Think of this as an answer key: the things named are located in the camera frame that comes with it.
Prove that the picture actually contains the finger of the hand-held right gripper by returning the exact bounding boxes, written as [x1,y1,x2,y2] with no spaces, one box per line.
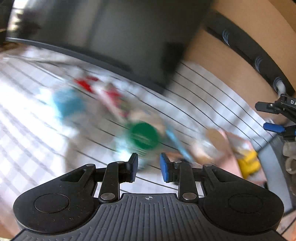
[263,122,296,141]
[255,101,281,114]

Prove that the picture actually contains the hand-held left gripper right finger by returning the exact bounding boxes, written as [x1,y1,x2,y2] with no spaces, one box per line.
[160,152,241,202]

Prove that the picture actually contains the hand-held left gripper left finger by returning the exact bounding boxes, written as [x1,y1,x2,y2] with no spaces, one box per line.
[61,152,139,204]

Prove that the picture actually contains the blue face mask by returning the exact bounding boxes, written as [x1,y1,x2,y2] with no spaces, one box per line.
[165,129,194,163]

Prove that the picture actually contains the glass jar with green lid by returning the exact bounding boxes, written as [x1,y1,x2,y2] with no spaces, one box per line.
[113,120,163,169]

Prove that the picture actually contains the grey cloth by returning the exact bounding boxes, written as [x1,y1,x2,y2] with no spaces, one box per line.
[258,136,292,212]

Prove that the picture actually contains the yellow object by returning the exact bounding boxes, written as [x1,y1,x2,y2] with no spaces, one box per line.
[238,150,259,178]

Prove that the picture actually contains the pink fabric item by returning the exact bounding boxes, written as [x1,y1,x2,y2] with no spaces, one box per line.
[191,128,245,183]

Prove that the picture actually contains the black bar with round caps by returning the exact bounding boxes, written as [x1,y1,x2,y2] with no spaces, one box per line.
[205,11,296,98]

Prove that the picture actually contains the red green packet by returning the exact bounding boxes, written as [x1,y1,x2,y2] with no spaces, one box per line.
[102,89,130,117]

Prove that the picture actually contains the blue object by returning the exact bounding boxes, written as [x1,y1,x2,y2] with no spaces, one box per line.
[53,89,85,121]

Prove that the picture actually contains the red object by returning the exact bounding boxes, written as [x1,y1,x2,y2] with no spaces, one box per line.
[73,78,93,93]

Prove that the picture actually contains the white checked cloth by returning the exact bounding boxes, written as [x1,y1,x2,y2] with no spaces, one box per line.
[0,44,275,234]

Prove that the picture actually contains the black computer monitor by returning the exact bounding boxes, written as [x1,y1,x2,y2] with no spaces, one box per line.
[6,0,214,94]

